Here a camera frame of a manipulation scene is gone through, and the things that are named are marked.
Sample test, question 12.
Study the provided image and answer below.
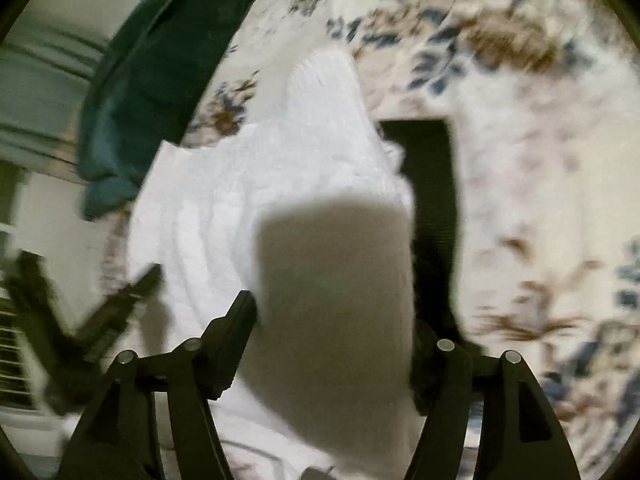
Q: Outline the dark green blanket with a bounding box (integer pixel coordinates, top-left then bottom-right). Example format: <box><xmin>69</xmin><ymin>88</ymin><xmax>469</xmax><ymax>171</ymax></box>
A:
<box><xmin>75</xmin><ymin>0</ymin><xmax>267</xmax><ymax>222</ymax></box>

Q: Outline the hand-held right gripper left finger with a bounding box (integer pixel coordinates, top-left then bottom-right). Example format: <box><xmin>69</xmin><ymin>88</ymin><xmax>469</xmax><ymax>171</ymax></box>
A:
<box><xmin>57</xmin><ymin>290</ymin><xmax>259</xmax><ymax>480</ymax></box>

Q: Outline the floral bed sheet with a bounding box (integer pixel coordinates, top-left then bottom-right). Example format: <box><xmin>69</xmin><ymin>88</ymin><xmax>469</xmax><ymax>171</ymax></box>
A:
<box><xmin>97</xmin><ymin>0</ymin><xmax>640</xmax><ymax>480</ymax></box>

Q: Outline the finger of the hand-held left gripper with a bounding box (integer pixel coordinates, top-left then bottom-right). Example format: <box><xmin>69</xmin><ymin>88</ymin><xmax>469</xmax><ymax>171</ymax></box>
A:
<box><xmin>74</xmin><ymin>262</ymin><xmax>164</xmax><ymax>356</ymax></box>
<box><xmin>4</xmin><ymin>250</ymin><xmax>68</xmax><ymax>361</ymax></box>

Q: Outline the grey green curtain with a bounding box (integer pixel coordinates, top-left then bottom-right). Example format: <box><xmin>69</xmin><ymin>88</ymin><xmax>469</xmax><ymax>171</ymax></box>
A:
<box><xmin>0</xmin><ymin>25</ymin><xmax>113</xmax><ymax>173</ymax></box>

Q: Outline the white knitted sweater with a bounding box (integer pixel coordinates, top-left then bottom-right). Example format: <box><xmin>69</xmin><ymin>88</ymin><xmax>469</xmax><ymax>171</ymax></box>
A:
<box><xmin>125</xmin><ymin>47</ymin><xmax>481</xmax><ymax>480</ymax></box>

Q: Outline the dark folded cloth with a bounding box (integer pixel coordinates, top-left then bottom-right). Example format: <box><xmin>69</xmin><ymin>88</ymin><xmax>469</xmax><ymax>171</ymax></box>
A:
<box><xmin>377</xmin><ymin>118</ymin><xmax>482</xmax><ymax>356</ymax></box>

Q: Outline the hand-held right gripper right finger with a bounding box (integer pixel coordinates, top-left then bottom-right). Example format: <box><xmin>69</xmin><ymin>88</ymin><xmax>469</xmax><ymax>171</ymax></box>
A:
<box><xmin>404</xmin><ymin>320</ymin><xmax>582</xmax><ymax>480</ymax></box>

